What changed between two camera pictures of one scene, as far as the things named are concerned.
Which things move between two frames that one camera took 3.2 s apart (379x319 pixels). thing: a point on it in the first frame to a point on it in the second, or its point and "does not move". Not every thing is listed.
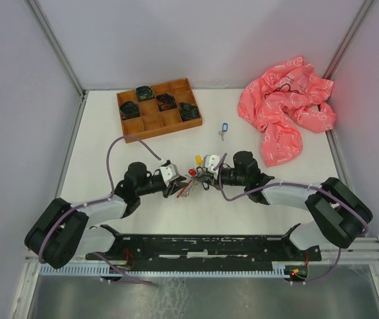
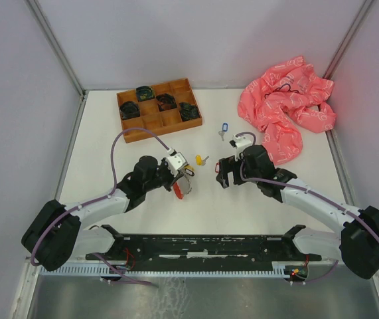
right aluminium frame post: (345, 46) does not move
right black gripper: (210, 179) to (227, 165)
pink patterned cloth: (279, 101) does not move
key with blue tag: (224, 127) does not move
